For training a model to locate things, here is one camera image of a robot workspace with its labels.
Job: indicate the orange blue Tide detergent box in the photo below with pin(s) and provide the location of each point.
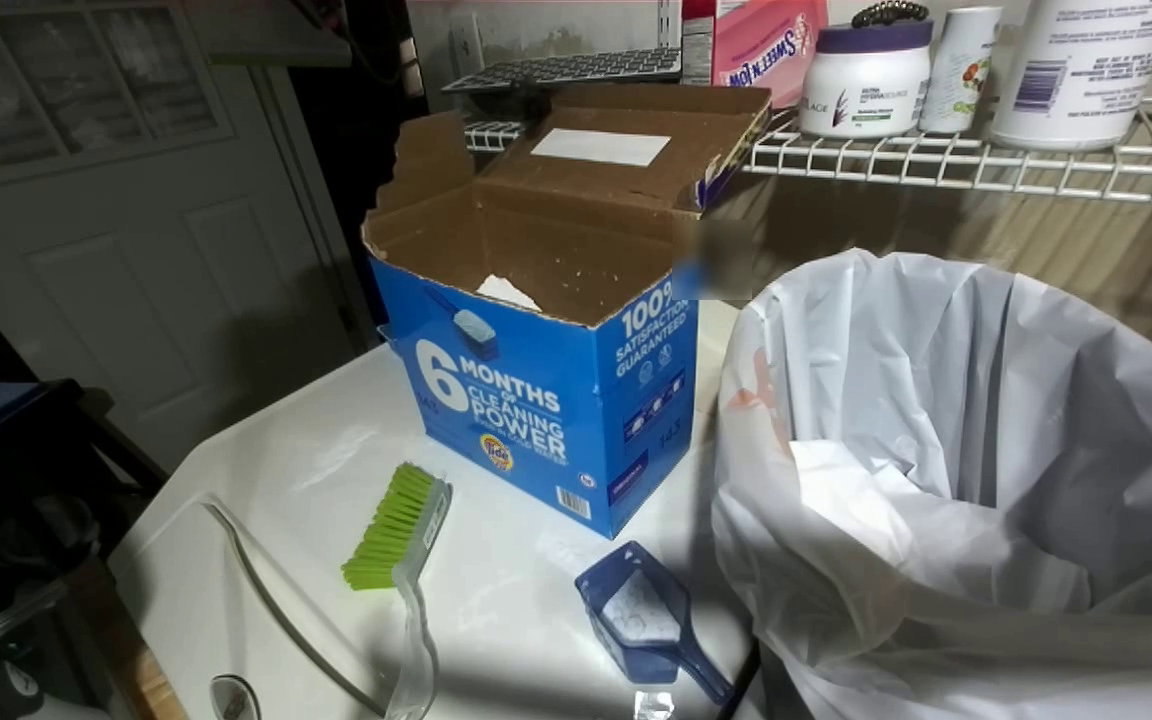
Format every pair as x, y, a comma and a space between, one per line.
536, 387

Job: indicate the green bristle hand brush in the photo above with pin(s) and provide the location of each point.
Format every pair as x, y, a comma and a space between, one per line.
396, 525

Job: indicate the white washing machine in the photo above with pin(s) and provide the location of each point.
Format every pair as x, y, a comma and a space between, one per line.
298, 452

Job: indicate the pink white carton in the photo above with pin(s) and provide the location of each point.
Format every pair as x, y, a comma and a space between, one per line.
763, 46

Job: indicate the white jar purple lid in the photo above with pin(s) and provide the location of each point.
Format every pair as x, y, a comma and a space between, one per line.
864, 87

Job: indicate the trash bin with white bag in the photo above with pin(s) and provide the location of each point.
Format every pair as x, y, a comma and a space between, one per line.
1000, 466

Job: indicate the white door with window panes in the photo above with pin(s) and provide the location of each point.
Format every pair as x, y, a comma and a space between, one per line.
136, 266

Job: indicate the slim white bottle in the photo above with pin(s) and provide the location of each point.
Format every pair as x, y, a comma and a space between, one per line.
960, 64

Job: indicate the large white tub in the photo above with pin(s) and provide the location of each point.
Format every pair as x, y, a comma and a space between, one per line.
1081, 74

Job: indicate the black equipment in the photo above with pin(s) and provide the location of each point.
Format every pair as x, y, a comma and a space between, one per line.
16, 535

